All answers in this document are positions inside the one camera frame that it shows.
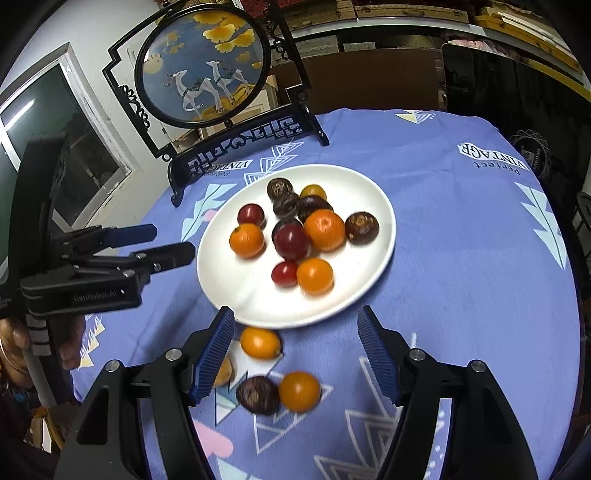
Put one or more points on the large orange tangerine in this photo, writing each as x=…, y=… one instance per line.
x=324, y=229

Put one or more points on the shelf of wooden boxes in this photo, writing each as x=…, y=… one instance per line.
x=406, y=11

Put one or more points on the round deer painting screen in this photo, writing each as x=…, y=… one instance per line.
x=203, y=69

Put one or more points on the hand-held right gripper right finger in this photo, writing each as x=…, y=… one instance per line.
x=378, y=355

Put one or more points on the white framed window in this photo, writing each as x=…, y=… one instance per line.
x=83, y=152

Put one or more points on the yellowish small kumquat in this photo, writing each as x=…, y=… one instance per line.
x=314, y=190

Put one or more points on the dark red plum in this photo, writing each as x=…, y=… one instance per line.
x=292, y=241
x=251, y=214

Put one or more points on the small orange kumquat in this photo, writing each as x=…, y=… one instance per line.
x=225, y=370
x=247, y=240
x=299, y=391
x=260, y=342
x=314, y=276

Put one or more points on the black panel with emblem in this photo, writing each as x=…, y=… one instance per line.
x=498, y=92

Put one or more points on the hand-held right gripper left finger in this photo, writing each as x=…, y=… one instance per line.
x=214, y=355

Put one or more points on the person's left hand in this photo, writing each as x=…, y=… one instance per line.
x=73, y=344

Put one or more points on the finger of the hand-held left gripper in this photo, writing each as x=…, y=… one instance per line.
x=134, y=233
x=173, y=254

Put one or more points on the white round plate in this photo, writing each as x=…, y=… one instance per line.
x=231, y=295

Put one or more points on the purple printed tablecloth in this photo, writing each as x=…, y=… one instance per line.
x=461, y=277

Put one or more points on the small red plum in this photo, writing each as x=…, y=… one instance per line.
x=284, y=273

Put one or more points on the brown cardboard board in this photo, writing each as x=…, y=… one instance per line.
x=369, y=78

